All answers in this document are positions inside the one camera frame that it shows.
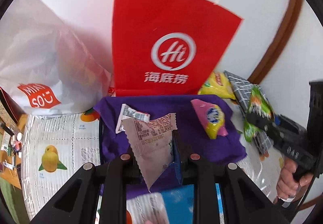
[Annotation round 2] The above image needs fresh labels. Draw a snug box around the white small snack packet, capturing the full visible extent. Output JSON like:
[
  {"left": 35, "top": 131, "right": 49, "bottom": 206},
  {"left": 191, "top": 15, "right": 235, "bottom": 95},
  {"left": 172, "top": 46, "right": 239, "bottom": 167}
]
[{"left": 115, "top": 103, "right": 150, "bottom": 134}]

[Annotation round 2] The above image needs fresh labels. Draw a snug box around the right hand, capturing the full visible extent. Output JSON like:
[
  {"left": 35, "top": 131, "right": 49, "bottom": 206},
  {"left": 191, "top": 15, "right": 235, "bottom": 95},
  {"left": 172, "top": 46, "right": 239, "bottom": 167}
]
[{"left": 276, "top": 157, "right": 313, "bottom": 200}]

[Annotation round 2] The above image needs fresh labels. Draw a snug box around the brown wooden door frame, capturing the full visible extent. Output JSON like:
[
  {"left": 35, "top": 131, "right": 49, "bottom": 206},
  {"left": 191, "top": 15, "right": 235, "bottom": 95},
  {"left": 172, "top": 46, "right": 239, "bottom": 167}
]
[{"left": 248, "top": 0, "right": 303, "bottom": 84}]

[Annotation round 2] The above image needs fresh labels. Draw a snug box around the white Miniso plastic bag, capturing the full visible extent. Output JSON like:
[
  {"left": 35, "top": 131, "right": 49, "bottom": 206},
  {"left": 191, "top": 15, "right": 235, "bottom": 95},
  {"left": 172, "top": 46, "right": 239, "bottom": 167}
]
[{"left": 1, "top": 0, "right": 111, "bottom": 116}]

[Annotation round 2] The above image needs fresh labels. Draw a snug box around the red paper shopping bag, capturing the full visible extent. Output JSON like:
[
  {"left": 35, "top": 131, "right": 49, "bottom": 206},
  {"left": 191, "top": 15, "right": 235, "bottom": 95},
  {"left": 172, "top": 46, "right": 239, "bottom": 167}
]
[{"left": 112, "top": 0, "right": 242, "bottom": 97}]

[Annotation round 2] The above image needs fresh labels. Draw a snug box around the wooden nightstand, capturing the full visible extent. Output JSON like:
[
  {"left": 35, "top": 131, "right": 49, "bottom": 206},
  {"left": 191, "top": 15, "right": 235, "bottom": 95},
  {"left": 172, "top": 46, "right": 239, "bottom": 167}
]
[{"left": 1, "top": 114, "right": 27, "bottom": 189}]

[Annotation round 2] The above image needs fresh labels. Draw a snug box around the yellow chips bag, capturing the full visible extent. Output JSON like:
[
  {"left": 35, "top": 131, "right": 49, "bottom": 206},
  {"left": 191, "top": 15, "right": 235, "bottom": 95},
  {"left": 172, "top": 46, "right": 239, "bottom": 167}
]
[{"left": 198, "top": 72, "right": 236, "bottom": 100}]

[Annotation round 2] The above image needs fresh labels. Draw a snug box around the pink yellow snack packet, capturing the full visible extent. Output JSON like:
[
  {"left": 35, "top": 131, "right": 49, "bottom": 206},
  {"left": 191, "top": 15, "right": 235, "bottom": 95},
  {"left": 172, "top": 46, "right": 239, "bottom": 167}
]
[{"left": 191, "top": 99, "right": 228, "bottom": 139}]

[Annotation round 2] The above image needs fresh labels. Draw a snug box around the grey checkered star pouch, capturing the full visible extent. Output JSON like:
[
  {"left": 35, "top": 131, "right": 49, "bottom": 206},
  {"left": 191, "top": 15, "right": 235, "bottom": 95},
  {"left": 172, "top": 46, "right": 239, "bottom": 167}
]
[{"left": 224, "top": 71, "right": 269, "bottom": 157}]

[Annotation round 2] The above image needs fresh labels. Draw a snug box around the purple towel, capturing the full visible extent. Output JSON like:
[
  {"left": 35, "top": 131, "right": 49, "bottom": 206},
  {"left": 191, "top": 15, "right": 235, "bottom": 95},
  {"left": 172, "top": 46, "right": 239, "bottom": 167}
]
[{"left": 93, "top": 94, "right": 247, "bottom": 201}]

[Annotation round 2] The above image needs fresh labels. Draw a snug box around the light pink pastry packet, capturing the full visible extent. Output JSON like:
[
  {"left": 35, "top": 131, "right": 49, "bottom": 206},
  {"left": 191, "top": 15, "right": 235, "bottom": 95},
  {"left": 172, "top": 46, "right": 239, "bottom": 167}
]
[{"left": 122, "top": 113, "right": 177, "bottom": 189}]

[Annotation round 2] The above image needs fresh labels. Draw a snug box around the green snack packet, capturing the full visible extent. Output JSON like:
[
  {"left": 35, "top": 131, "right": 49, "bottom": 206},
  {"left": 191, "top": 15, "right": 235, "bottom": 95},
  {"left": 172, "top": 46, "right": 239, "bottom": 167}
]
[{"left": 244, "top": 85, "right": 274, "bottom": 142}]

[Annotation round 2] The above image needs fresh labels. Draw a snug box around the blue tissue pack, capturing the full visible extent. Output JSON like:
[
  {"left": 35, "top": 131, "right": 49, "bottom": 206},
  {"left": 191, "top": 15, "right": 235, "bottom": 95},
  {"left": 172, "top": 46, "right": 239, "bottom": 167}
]
[{"left": 126, "top": 185, "right": 194, "bottom": 223}]

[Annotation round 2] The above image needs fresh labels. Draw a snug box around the fruit print tablecloth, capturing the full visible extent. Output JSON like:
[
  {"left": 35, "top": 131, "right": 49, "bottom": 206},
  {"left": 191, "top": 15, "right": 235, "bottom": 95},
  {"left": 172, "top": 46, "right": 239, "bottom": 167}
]
[{"left": 21, "top": 114, "right": 284, "bottom": 219}]

